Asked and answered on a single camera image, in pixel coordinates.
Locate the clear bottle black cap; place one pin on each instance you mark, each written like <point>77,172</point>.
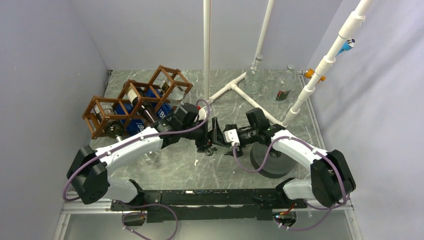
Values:
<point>176,95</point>

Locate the dark bottle silver cap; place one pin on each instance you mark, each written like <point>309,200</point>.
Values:
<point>114,130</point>

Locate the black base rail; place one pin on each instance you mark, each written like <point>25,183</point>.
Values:
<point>211,204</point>

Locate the dark wine bottle gold cap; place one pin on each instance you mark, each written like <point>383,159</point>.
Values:
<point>146,109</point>

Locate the tall clear bottle black label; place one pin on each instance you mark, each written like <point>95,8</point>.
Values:
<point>207,150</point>

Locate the clear bottle red black label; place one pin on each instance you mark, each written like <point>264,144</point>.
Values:
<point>254,76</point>

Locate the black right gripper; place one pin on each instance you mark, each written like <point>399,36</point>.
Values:
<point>241,145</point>

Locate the orange clip on pipe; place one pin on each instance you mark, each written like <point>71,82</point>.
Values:
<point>310,72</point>

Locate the blue clip on pipe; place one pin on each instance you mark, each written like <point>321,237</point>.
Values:
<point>348,45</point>

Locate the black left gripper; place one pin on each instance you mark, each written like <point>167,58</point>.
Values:
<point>215,136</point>

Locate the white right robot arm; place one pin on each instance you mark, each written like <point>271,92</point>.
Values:
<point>331,181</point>

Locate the black round perforated speaker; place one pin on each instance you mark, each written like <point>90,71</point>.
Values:
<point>278,164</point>

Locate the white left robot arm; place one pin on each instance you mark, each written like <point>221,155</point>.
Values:
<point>91,170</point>

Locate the brown wooden wine rack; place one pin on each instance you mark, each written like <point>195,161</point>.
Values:
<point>101,110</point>

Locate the clear bottle by right wall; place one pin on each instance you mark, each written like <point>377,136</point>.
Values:
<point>283,85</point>

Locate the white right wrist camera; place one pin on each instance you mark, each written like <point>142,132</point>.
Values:
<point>231,137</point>

